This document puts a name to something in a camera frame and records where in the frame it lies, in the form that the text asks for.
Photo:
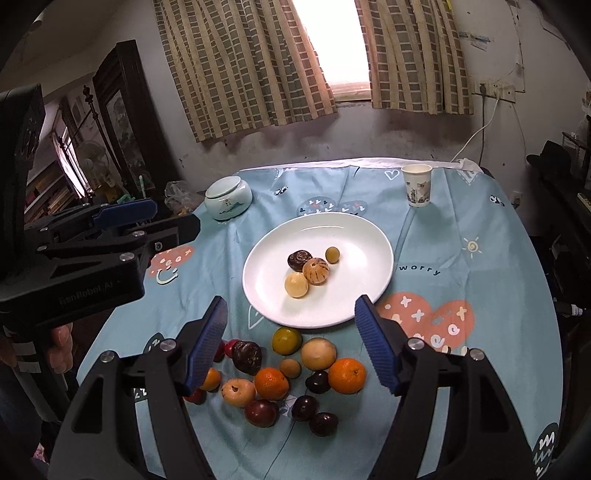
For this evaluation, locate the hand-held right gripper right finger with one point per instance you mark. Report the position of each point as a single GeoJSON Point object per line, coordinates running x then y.
{"type": "Point", "coordinates": [374, 341]}

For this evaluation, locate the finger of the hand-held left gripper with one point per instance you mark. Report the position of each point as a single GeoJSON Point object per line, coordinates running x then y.
{"type": "Point", "coordinates": [129, 212]}
{"type": "Point", "coordinates": [180, 228]}

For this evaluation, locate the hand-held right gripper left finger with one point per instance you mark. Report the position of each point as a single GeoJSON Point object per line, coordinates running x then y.
{"type": "Point", "coordinates": [207, 346]}

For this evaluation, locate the dark red plum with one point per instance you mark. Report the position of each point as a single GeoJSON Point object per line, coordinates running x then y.
{"type": "Point", "coordinates": [261, 412]}
{"type": "Point", "coordinates": [229, 348]}

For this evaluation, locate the dark brown water chestnut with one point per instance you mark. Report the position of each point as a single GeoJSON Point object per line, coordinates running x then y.
{"type": "Point", "coordinates": [246, 356]}
{"type": "Point", "coordinates": [299, 260]}

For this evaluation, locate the orange mandarin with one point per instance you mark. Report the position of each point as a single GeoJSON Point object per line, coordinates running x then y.
{"type": "Point", "coordinates": [347, 375]}
{"type": "Point", "coordinates": [271, 383]}

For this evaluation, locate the pale peach fruit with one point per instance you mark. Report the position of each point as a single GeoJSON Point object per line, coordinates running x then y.
{"type": "Point", "coordinates": [238, 392]}

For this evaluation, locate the beige round pear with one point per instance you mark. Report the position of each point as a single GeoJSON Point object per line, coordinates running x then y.
{"type": "Point", "coordinates": [318, 353]}

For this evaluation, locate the heart-shaped dark plum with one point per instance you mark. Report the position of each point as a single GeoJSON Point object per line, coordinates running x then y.
{"type": "Point", "coordinates": [317, 381]}

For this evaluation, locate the green-orange tangerine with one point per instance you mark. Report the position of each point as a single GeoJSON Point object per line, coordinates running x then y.
{"type": "Point", "coordinates": [286, 340]}

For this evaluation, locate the small olive longan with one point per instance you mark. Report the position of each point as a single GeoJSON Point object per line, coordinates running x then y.
{"type": "Point", "coordinates": [291, 369]}
{"type": "Point", "coordinates": [332, 254]}

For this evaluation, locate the small dark purple plum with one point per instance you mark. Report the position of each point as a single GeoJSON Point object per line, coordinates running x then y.
{"type": "Point", "coordinates": [323, 423]}
{"type": "Point", "coordinates": [304, 408]}

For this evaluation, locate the white oval plate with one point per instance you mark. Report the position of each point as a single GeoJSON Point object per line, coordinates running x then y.
{"type": "Point", "coordinates": [323, 230]}

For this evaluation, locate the person's left hand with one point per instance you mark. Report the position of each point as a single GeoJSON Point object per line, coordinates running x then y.
{"type": "Point", "coordinates": [60, 344]}

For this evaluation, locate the clear plastic bag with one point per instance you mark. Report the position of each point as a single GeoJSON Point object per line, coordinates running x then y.
{"type": "Point", "coordinates": [178, 196]}

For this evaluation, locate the celadon ceramic jar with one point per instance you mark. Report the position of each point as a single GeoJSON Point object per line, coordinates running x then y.
{"type": "Point", "coordinates": [231, 208]}

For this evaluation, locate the celadon jar lid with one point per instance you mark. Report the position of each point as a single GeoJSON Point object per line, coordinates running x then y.
{"type": "Point", "coordinates": [226, 185]}

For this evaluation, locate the white standing fan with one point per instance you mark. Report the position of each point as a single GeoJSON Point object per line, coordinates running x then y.
{"type": "Point", "coordinates": [90, 154]}

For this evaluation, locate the bookshelf with books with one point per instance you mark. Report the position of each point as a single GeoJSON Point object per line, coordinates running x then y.
{"type": "Point", "coordinates": [46, 189]}

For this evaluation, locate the striped tan round fruit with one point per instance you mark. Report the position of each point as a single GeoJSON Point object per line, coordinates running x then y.
{"type": "Point", "coordinates": [316, 271]}

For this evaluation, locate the pale yellow round fruit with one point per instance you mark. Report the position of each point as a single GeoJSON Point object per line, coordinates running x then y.
{"type": "Point", "coordinates": [296, 285]}

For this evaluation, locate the light blue printed tablecloth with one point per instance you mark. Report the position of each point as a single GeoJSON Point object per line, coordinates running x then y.
{"type": "Point", "coordinates": [438, 240]}

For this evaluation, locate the printed paper cup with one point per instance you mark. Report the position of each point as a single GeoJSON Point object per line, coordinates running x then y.
{"type": "Point", "coordinates": [418, 184]}

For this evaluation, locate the wide checked beige curtain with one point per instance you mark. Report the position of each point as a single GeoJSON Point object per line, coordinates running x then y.
{"type": "Point", "coordinates": [240, 60]}

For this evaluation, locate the white under cloth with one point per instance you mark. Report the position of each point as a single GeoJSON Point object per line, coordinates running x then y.
{"type": "Point", "coordinates": [383, 161]}

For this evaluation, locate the black tv stand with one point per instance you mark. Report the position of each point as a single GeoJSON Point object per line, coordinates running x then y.
{"type": "Point", "coordinates": [568, 207]}

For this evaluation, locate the bright window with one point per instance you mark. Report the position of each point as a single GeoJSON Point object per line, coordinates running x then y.
{"type": "Point", "coordinates": [337, 41]}

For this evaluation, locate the black hat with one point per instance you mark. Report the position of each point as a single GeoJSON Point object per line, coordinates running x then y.
{"type": "Point", "coordinates": [551, 154]}

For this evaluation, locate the narrow checked beige curtain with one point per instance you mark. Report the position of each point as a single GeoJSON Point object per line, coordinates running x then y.
{"type": "Point", "coordinates": [411, 50]}

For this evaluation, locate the white wall socket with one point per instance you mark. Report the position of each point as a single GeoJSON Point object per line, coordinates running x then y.
{"type": "Point", "coordinates": [496, 89]}

